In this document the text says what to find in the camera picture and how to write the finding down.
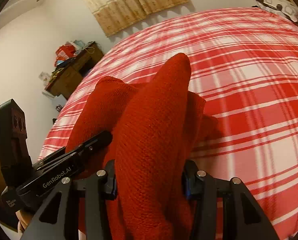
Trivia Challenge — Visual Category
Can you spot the red knitted sweater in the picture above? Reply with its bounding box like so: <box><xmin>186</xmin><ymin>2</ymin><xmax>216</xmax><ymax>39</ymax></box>
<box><xmin>66</xmin><ymin>53</ymin><xmax>217</xmax><ymax>239</ymax></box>

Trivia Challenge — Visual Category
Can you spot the left hand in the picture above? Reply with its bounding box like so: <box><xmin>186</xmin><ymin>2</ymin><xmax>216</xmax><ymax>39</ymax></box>
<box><xmin>16</xmin><ymin>209</ymin><xmax>34</xmax><ymax>235</ymax></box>

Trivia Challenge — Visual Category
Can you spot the white photo card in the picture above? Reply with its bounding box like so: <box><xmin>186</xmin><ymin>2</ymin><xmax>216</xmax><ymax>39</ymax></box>
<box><xmin>38</xmin><ymin>72</ymin><xmax>51</xmax><ymax>83</ymax></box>

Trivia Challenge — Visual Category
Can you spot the brown wooden desk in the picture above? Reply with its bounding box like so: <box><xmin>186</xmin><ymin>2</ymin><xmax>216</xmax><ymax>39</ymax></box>
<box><xmin>45</xmin><ymin>42</ymin><xmax>104</xmax><ymax>100</ymax></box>

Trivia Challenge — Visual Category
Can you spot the red plaid bed sheet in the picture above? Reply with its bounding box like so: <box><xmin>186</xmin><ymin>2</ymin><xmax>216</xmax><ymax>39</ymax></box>
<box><xmin>40</xmin><ymin>8</ymin><xmax>298</xmax><ymax>239</ymax></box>

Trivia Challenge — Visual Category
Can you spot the patterned grey pillow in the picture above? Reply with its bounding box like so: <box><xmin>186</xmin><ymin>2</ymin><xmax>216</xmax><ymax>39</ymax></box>
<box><xmin>255</xmin><ymin>0</ymin><xmax>298</xmax><ymax>23</ymax></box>

